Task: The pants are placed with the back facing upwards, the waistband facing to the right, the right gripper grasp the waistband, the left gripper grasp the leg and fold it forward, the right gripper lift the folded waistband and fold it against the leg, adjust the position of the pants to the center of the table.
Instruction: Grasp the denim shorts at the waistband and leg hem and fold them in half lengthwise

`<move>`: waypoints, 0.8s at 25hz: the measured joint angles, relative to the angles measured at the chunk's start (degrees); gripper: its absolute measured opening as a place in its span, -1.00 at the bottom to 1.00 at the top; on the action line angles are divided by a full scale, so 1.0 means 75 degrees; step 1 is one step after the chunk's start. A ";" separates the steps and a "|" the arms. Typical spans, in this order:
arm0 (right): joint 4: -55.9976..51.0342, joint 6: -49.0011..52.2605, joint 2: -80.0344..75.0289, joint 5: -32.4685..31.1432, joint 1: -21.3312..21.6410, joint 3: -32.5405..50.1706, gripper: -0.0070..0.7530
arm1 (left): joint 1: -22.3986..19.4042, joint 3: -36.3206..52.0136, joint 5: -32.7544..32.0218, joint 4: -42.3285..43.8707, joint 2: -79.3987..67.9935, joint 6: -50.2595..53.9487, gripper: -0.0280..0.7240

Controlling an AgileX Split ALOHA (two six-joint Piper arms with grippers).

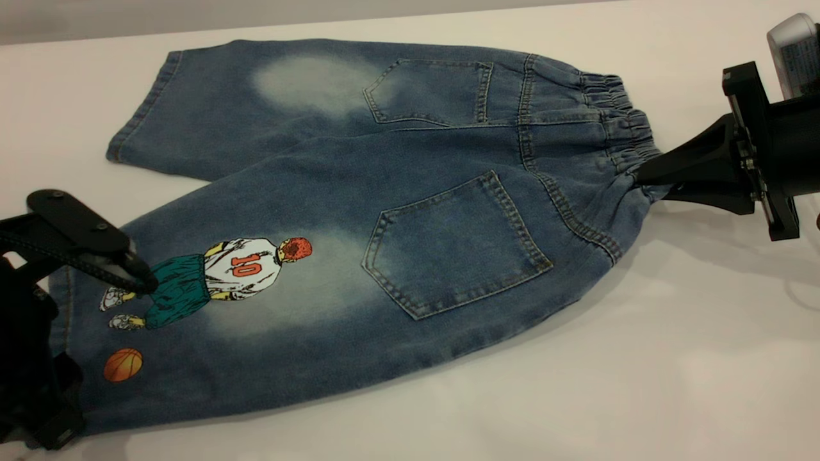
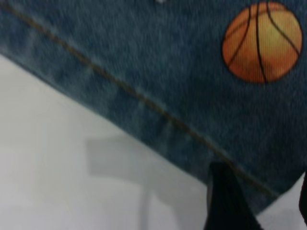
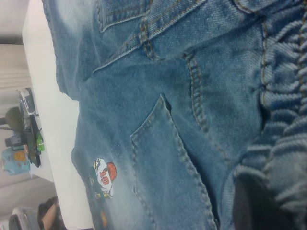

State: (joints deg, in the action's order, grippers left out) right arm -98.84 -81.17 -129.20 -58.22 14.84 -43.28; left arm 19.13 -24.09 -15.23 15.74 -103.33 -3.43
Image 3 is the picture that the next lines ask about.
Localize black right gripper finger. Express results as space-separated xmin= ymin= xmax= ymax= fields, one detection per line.
xmin=234 ymin=172 xmax=302 ymax=230

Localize blue denim pants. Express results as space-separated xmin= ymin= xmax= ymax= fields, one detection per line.
xmin=41 ymin=0 xmax=307 ymax=230

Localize green plastic item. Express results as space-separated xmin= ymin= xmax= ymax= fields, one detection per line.
xmin=35 ymin=130 xmax=45 ymax=152

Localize white grey box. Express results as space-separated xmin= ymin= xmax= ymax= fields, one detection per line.
xmin=9 ymin=207 xmax=41 ymax=230

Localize light blue cartoon bag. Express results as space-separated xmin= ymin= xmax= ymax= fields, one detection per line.
xmin=1 ymin=146 xmax=32 ymax=177

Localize small black box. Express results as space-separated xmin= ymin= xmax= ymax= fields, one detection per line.
xmin=4 ymin=135 xmax=24 ymax=150

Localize white grey device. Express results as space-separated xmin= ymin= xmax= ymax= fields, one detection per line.
xmin=16 ymin=87 xmax=36 ymax=115

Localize olive round cushion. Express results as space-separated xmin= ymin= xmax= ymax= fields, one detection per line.
xmin=6 ymin=106 xmax=24 ymax=131

